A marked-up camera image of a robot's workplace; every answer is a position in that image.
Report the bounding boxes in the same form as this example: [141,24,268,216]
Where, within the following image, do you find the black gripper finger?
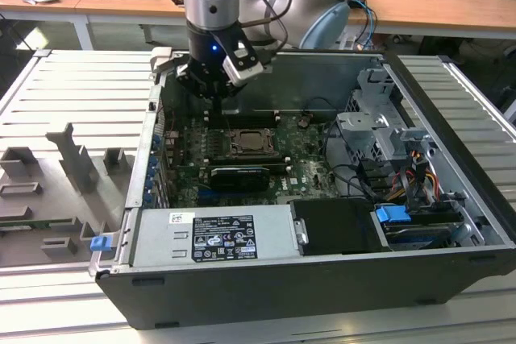
[176,60,222,119]
[220,77,243,119]

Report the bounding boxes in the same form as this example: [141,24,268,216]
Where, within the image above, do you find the metal socket cover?
[230,128,277,155]

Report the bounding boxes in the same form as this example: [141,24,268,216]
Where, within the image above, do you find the CPU socket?
[225,126,283,160]

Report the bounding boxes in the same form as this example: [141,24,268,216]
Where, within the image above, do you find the black graphics card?
[209,164,272,195]

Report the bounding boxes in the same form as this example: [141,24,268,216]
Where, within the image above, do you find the green motherboard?
[160,110,364,208]

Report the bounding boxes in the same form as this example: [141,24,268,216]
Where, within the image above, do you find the silver metal drive cage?
[336,68,439,168]

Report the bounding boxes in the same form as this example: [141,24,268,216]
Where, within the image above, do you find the silver power supply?
[129,203,304,268]

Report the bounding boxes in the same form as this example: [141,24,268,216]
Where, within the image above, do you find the grey parts rack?
[0,121,140,268]

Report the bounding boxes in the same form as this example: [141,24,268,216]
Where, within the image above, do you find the blue plastic case latch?
[90,234,112,253]

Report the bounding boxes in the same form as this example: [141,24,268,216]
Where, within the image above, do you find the hard disk in blue carrier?
[373,205,463,249]

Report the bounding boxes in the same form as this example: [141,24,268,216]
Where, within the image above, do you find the green RAM stick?
[0,218,76,232]

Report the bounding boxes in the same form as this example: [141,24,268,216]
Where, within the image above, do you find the black silver PC case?
[94,48,516,331]

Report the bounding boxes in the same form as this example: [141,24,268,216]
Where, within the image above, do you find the white camera black bracket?
[221,31,264,88]

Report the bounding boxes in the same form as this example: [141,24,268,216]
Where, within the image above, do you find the grey case latch handle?
[148,46,175,76]

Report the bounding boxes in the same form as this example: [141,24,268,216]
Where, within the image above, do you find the blue cable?
[348,0,378,50]

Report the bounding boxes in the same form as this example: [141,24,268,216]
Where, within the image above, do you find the yellow red power wires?
[386,150,443,204]

